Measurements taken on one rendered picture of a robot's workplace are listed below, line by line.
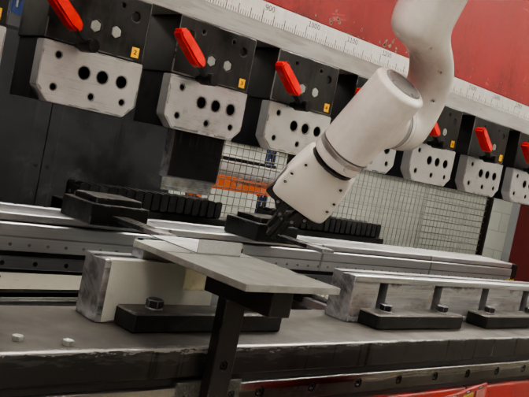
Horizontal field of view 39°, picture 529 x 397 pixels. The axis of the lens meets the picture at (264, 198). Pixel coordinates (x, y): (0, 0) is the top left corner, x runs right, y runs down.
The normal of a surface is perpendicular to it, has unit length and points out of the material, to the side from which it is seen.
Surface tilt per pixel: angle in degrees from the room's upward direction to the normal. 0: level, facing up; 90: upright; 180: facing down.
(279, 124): 90
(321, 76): 90
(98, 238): 90
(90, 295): 90
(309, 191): 119
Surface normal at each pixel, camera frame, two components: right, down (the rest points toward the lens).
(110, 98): 0.66, 0.18
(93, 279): -0.73, -0.11
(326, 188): -0.15, 0.54
